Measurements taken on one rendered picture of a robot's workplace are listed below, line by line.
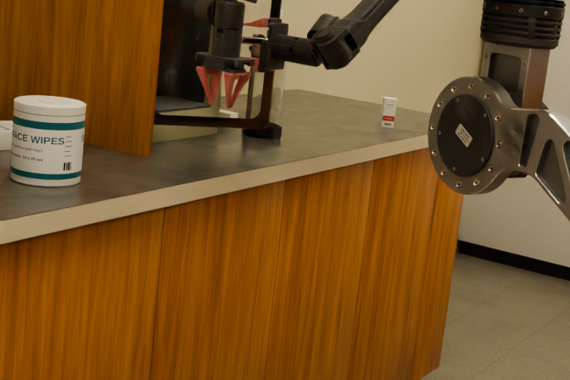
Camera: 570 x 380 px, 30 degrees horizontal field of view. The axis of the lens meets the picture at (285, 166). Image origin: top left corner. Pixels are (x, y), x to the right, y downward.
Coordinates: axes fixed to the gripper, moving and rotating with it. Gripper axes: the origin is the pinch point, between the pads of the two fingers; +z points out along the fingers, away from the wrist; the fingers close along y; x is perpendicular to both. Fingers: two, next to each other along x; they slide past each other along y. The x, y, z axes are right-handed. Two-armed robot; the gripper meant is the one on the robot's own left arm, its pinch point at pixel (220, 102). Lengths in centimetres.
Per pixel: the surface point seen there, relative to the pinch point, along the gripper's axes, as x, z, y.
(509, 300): -273, 112, 24
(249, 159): -25.4, 16.3, 8.2
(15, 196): 41.6, 16.0, 11.8
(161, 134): -22.9, 14.9, 31.7
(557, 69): -324, 12, 36
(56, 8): -5, -12, 51
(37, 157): 33.6, 10.6, 15.1
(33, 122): 34.1, 4.4, 16.2
